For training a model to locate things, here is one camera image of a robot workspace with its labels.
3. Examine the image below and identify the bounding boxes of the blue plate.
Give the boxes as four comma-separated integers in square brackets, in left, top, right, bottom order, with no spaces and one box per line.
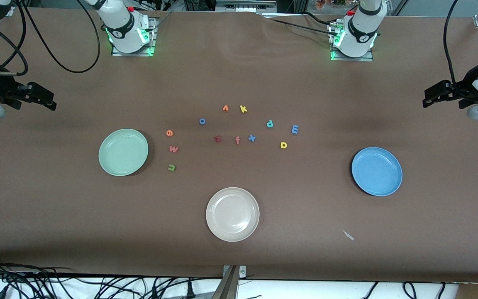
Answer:
[351,147,403,196]

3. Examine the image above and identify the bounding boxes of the green plate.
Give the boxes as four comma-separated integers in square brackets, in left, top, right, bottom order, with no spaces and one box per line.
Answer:
[98,128,149,176]

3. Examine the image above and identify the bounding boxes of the brown paper table cover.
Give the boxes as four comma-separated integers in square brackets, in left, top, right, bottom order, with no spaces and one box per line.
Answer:
[0,6,478,283]

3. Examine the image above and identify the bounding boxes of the grey metal box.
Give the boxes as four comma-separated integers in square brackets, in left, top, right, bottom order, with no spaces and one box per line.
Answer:
[215,0,277,13]

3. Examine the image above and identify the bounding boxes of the beige plate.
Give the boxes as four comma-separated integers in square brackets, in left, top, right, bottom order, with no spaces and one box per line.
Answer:
[206,187,260,242]

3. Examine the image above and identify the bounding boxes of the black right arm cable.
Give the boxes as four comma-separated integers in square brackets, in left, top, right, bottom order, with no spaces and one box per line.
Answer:
[0,0,100,77]

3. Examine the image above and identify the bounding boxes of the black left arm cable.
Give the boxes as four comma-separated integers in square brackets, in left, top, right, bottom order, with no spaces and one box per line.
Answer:
[443,0,460,86]

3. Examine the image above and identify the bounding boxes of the black cable at arm base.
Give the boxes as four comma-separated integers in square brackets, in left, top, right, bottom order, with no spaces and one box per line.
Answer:
[260,12,339,36]

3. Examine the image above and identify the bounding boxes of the tangled black floor cables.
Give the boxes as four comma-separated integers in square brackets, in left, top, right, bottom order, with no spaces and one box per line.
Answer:
[0,257,223,299]

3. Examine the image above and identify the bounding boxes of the metal table edge bracket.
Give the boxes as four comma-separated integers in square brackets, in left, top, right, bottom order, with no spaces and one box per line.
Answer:
[222,265,247,299]

